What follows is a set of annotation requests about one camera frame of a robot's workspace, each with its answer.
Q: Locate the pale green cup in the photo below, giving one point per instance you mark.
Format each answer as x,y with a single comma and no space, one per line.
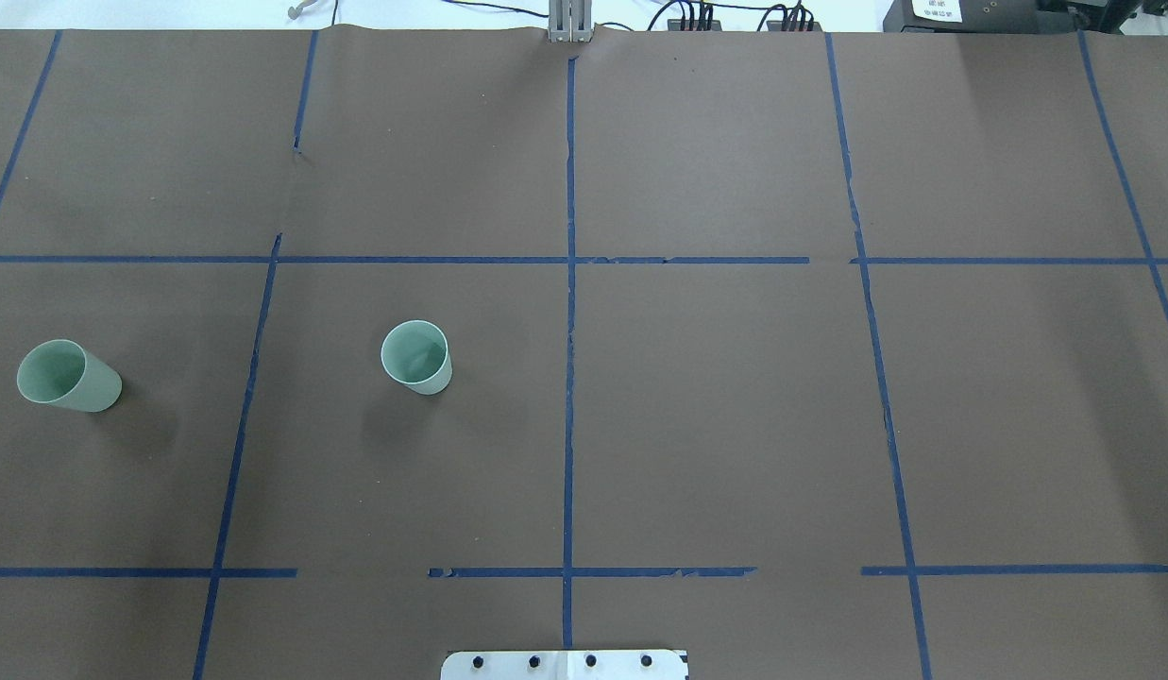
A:
63,374
416,354

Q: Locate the brown paper table cover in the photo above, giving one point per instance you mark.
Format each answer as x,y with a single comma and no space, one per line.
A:
832,356

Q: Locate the right terminal block board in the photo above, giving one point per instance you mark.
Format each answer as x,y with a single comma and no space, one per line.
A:
695,17

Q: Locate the terminal block board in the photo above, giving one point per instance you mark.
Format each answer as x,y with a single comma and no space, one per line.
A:
695,17
794,18

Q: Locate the left terminal block board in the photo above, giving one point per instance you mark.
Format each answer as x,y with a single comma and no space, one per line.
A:
794,18

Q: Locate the black box with label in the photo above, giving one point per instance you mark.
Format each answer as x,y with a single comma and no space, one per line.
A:
977,17

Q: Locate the aluminium frame post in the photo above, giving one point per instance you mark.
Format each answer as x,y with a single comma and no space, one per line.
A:
570,21

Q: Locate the white camera mast base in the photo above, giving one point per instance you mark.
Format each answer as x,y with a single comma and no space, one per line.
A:
567,664

